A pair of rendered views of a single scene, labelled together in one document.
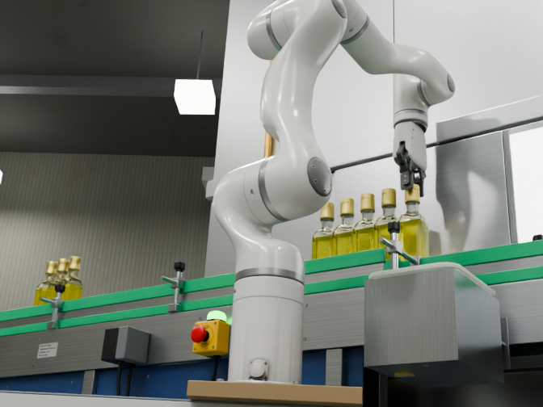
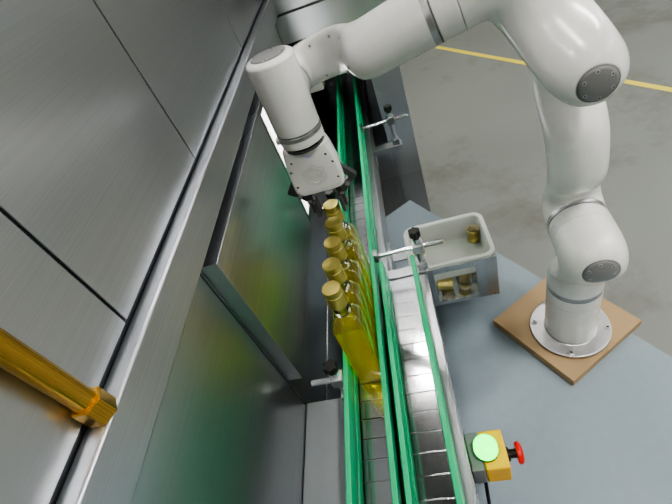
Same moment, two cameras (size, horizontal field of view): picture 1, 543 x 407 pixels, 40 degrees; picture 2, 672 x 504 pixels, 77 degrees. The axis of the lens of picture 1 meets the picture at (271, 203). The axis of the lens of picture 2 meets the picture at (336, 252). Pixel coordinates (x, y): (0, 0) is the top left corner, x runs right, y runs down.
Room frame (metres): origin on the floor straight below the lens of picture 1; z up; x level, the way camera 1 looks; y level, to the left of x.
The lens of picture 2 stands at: (1.86, 0.34, 1.85)
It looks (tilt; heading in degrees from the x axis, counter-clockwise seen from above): 42 degrees down; 250
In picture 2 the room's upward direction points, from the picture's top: 24 degrees counter-clockwise
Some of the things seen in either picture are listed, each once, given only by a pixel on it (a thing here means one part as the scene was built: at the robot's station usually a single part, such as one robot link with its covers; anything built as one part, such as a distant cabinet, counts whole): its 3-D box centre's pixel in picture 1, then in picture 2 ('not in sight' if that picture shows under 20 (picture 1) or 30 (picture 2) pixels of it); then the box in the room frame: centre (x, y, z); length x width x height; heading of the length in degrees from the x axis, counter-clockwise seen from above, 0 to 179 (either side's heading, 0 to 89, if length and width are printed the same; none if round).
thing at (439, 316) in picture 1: (440, 335); (440, 264); (1.34, -0.32, 0.92); 0.27 x 0.17 x 0.15; 144
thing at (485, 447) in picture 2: (216, 317); (485, 446); (1.67, 0.11, 1.01); 0.05 x 0.05 x 0.03
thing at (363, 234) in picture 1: (367, 263); (356, 297); (1.65, -0.23, 1.16); 0.06 x 0.06 x 0.21; 53
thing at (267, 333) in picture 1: (267, 339); (571, 306); (1.22, -0.01, 0.87); 0.19 x 0.19 x 0.18
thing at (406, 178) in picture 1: (404, 174); (346, 193); (1.55, -0.31, 1.35); 0.03 x 0.03 x 0.07; 54
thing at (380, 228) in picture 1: (389, 259); (356, 277); (1.61, -0.28, 1.16); 0.06 x 0.06 x 0.21; 54
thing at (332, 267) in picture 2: (347, 207); (334, 271); (1.69, -0.19, 1.31); 0.04 x 0.04 x 0.04
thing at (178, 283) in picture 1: (170, 285); not in sight; (1.78, 0.24, 1.11); 0.07 x 0.04 x 0.13; 144
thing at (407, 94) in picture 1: (411, 94); (283, 91); (1.58, -0.33, 1.58); 0.09 x 0.08 x 0.13; 48
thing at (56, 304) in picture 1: (50, 305); not in sight; (2.05, 0.61, 1.11); 0.07 x 0.04 x 0.13; 144
